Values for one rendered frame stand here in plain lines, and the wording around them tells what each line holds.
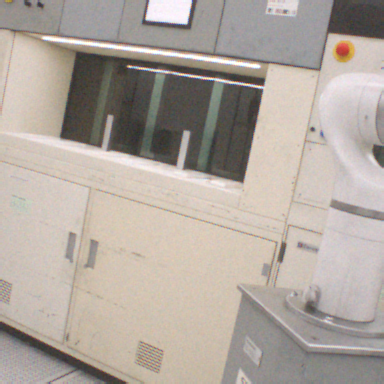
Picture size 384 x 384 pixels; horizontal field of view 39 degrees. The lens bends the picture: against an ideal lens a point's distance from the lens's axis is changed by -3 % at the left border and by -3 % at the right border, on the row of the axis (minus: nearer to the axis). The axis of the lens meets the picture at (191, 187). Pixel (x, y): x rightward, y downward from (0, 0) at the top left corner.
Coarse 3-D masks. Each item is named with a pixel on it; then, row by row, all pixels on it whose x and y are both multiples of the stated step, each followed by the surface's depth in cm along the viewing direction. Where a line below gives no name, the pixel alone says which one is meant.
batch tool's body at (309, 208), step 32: (352, 32) 160; (352, 64) 161; (320, 96) 166; (320, 128) 166; (320, 160) 166; (320, 192) 166; (288, 224) 170; (320, 224) 165; (288, 256) 170; (288, 288) 170
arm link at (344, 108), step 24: (336, 96) 91; (360, 96) 88; (336, 120) 91; (360, 120) 88; (336, 144) 91; (360, 144) 92; (336, 168) 92; (360, 168) 88; (336, 192) 91; (360, 192) 87
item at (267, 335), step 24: (240, 288) 101; (264, 288) 103; (240, 312) 101; (264, 312) 91; (288, 312) 91; (240, 336) 100; (264, 336) 91; (288, 336) 84; (312, 336) 81; (336, 336) 83; (360, 336) 85; (240, 360) 98; (264, 360) 90; (288, 360) 83; (312, 360) 78; (336, 360) 80; (360, 360) 81
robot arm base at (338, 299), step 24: (336, 216) 90; (360, 216) 87; (336, 240) 89; (360, 240) 87; (336, 264) 89; (360, 264) 87; (312, 288) 92; (336, 288) 89; (360, 288) 88; (312, 312) 90; (336, 312) 89; (360, 312) 88
